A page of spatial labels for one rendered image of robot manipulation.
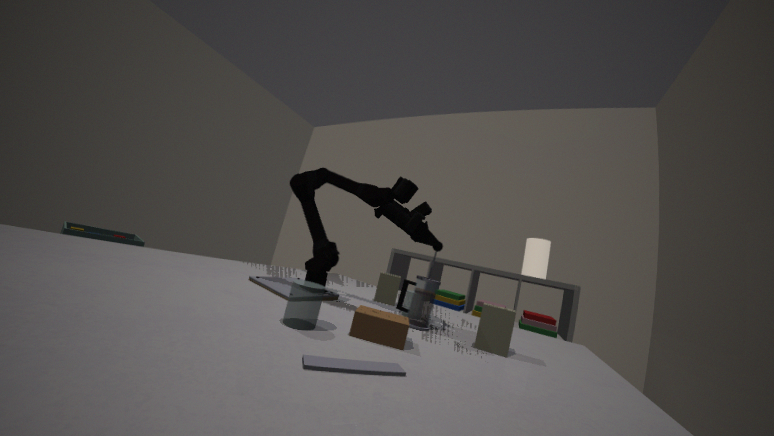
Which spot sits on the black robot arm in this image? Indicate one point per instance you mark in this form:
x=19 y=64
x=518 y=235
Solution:
x=325 y=254

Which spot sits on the grey flat bar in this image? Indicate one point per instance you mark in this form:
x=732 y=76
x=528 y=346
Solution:
x=348 y=366

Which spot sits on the french press coffee maker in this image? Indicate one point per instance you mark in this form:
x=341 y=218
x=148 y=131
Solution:
x=422 y=302

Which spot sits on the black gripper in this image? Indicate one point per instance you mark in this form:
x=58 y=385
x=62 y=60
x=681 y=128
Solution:
x=414 y=227

